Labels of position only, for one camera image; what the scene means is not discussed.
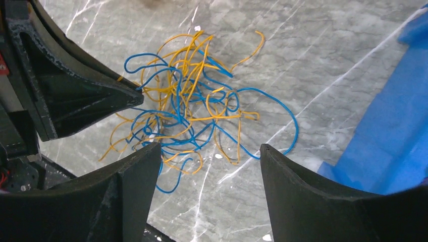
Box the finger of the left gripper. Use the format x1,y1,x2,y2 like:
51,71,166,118
29,1,137,90

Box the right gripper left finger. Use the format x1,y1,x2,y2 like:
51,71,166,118
1,143,162,241

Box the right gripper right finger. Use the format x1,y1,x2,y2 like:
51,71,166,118
260,144,427,241

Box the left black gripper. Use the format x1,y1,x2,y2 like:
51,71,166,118
1,1,144,190

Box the blue yellow wire bundle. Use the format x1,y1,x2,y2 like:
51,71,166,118
98,30,299,195

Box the blue plastic bin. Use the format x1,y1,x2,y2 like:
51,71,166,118
318,12,427,195

